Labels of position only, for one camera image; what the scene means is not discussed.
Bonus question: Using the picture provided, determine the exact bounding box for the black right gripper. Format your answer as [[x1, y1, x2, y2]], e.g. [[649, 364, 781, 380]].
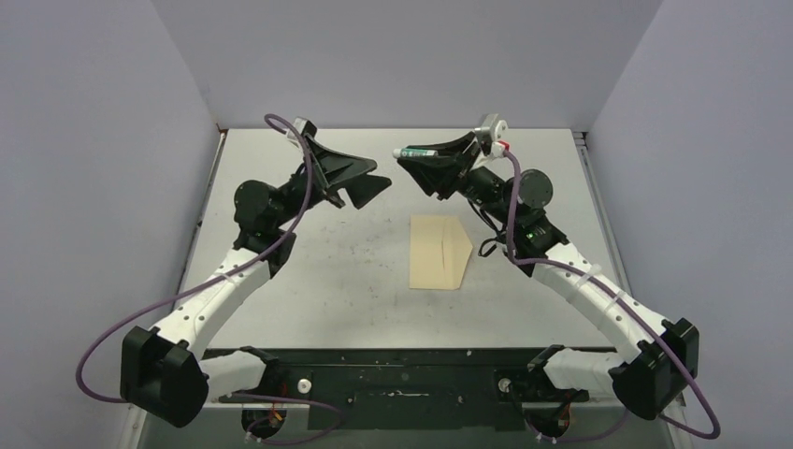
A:
[[399, 134, 519, 227]]

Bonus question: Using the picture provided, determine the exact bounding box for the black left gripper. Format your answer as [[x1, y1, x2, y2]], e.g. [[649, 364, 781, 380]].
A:
[[271, 136, 390, 229]]

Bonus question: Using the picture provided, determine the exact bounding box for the green white glue stick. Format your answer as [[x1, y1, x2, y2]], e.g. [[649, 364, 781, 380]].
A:
[[393, 147, 439, 159]]

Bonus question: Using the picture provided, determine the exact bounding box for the cream paper envelope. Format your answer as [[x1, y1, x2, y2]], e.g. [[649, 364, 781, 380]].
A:
[[409, 215, 472, 291]]

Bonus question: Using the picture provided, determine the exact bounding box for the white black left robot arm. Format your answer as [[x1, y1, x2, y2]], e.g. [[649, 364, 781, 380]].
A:
[[120, 137, 392, 427]]

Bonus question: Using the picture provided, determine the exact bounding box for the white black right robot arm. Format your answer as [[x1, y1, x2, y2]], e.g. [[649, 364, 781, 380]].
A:
[[394, 133, 699, 420]]

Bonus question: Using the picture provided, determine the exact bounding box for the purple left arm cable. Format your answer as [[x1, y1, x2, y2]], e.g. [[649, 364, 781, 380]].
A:
[[75, 113, 345, 446]]

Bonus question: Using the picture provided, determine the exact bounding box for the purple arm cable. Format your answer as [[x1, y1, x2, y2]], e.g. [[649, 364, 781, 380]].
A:
[[75, 113, 345, 446], [498, 148, 722, 444]]

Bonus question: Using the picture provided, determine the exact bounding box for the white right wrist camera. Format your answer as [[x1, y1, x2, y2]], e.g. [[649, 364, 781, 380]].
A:
[[472, 113, 510, 168]]

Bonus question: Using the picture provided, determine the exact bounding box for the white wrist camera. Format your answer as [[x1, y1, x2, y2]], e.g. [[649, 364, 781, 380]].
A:
[[286, 117, 318, 146], [472, 113, 510, 168]]

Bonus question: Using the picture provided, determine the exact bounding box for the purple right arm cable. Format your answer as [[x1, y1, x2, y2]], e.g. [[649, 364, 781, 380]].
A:
[[498, 148, 722, 444]]

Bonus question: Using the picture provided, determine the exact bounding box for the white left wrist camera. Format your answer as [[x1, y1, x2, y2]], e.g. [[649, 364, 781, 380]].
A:
[[286, 117, 318, 146]]

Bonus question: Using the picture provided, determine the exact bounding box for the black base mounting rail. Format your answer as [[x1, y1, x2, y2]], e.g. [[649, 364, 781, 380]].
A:
[[224, 348, 592, 442]]

